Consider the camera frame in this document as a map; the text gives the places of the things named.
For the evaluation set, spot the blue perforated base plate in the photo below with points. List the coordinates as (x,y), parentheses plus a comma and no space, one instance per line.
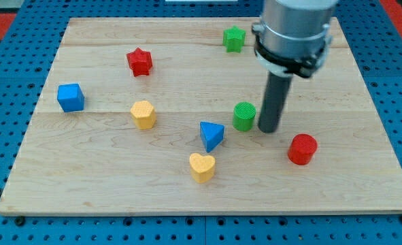
(30,32)

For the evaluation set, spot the wooden board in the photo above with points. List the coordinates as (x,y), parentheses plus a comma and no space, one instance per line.
(96,162)

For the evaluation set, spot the green cylinder block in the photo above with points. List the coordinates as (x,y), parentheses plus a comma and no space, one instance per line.
(243,116)

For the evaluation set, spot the blue triangle block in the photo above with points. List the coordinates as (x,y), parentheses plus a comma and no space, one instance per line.
(211,134)

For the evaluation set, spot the blue cube block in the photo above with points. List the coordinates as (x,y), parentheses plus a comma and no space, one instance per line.
(70,97)

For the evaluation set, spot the yellow hexagon block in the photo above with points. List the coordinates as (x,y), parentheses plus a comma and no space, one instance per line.
(143,115)

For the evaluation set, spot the yellow heart block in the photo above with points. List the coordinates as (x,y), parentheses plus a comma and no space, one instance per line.
(202,167)

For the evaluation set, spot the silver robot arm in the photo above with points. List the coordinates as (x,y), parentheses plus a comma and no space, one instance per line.
(292,36)

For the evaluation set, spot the red cylinder block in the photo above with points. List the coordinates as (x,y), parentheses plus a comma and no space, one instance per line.
(302,149)

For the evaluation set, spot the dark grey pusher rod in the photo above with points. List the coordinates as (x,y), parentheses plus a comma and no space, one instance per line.
(276,92)

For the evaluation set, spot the green star block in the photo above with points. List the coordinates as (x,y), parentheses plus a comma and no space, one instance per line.
(233,39)

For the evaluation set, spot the red star block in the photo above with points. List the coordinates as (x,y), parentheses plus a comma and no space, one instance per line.
(140,62)

